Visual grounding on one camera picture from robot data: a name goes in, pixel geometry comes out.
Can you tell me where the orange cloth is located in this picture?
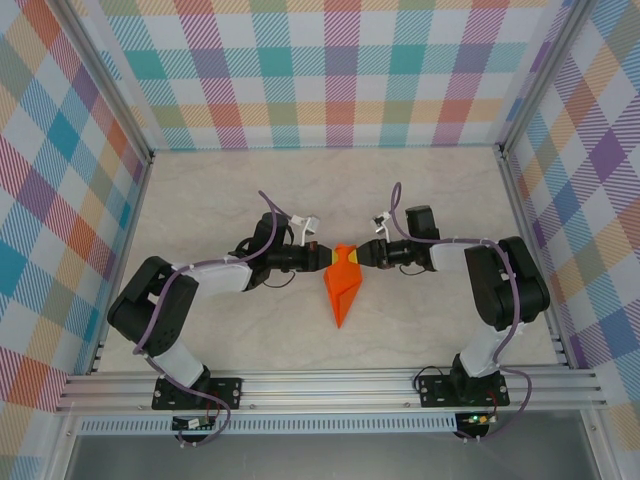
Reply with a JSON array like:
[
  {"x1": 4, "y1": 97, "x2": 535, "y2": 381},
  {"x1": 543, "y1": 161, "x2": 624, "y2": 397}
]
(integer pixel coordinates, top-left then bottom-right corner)
[{"x1": 322, "y1": 243, "x2": 366, "y2": 330}]

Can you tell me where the black circuit board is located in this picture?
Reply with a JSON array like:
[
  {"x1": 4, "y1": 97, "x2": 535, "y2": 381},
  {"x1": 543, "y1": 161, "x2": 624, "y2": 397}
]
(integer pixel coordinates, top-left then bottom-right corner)
[{"x1": 171, "y1": 415, "x2": 217, "y2": 432}]

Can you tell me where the grey metal panel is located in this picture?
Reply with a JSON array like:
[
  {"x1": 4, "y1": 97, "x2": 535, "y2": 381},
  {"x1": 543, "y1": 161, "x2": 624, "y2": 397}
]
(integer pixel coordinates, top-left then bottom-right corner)
[{"x1": 64, "y1": 433, "x2": 601, "y2": 480}]

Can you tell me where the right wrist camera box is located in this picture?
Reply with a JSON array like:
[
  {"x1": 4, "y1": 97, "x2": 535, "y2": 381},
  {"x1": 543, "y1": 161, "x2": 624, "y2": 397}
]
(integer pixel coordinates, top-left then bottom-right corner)
[{"x1": 369, "y1": 212, "x2": 394, "y2": 239}]

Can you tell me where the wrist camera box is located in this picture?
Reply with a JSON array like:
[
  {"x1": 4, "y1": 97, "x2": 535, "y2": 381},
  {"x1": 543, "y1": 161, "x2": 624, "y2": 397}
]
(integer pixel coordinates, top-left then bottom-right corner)
[
  {"x1": 369, "y1": 212, "x2": 394, "y2": 239},
  {"x1": 288, "y1": 213, "x2": 322, "y2": 246}
]

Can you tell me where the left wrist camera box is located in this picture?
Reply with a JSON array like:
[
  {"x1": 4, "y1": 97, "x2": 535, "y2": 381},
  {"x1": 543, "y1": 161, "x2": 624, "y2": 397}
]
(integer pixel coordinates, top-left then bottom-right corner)
[{"x1": 288, "y1": 213, "x2": 322, "y2": 246}]

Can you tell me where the aluminium table side rail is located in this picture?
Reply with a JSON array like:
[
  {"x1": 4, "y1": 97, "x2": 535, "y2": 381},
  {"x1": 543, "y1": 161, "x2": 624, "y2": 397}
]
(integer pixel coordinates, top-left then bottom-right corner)
[
  {"x1": 498, "y1": 144, "x2": 574, "y2": 370},
  {"x1": 87, "y1": 152, "x2": 155, "y2": 376}
]

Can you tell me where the long aluminium base rail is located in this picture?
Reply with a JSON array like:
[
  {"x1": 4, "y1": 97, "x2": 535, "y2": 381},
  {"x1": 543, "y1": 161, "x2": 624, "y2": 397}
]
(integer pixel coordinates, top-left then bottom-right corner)
[{"x1": 54, "y1": 368, "x2": 609, "y2": 414}]

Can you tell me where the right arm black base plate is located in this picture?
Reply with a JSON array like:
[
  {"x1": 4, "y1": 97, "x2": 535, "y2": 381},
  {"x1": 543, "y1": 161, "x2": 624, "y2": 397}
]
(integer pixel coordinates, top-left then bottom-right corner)
[{"x1": 418, "y1": 374, "x2": 511, "y2": 409}]

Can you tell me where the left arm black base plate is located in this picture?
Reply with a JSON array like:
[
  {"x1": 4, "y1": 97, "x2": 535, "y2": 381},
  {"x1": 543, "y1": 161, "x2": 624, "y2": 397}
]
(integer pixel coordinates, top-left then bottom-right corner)
[{"x1": 152, "y1": 377, "x2": 245, "y2": 411}]

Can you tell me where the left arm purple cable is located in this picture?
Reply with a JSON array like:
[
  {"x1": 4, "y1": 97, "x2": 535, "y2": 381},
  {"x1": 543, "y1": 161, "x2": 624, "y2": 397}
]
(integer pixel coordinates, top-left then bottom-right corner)
[{"x1": 132, "y1": 189, "x2": 296, "y2": 448}]

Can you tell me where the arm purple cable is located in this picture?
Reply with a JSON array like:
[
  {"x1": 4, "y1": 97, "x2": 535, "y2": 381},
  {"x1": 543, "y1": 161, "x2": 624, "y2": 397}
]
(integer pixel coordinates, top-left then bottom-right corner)
[
  {"x1": 389, "y1": 182, "x2": 532, "y2": 444},
  {"x1": 132, "y1": 189, "x2": 296, "y2": 448}
]

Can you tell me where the perforated metal cable tray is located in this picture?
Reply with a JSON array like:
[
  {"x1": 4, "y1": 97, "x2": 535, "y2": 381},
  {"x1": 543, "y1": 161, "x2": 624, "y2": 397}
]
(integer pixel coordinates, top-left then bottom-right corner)
[{"x1": 79, "y1": 413, "x2": 459, "y2": 435}]

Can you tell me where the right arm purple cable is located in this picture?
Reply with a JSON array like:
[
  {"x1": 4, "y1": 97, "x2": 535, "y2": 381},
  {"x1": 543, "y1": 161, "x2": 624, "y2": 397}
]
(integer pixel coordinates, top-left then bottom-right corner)
[{"x1": 389, "y1": 182, "x2": 532, "y2": 444}]

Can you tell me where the aluminium frame post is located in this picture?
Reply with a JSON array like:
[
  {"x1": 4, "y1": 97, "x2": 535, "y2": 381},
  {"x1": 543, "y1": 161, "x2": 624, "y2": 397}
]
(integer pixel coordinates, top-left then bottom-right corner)
[
  {"x1": 49, "y1": 0, "x2": 155, "y2": 166},
  {"x1": 492, "y1": 0, "x2": 596, "y2": 156}
]

